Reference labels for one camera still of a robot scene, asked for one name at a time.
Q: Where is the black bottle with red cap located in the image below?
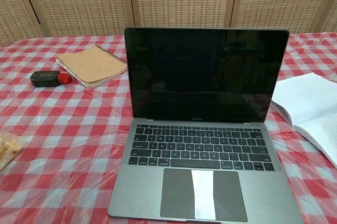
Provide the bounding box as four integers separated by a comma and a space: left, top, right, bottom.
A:
29, 70, 73, 87

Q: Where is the open white lined notebook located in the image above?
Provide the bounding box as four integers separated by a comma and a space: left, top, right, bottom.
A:
270, 72, 337, 169

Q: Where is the silver laptop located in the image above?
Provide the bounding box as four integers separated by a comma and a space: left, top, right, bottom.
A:
107, 26, 305, 224

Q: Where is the woven wooden folding screen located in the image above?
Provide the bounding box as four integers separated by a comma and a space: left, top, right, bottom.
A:
0, 0, 337, 47

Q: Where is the red white checkered tablecloth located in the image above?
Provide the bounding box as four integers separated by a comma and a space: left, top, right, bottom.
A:
0, 31, 337, 224

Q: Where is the brown spiral notebook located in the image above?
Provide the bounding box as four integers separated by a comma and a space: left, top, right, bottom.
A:
55, 44, 129, 89

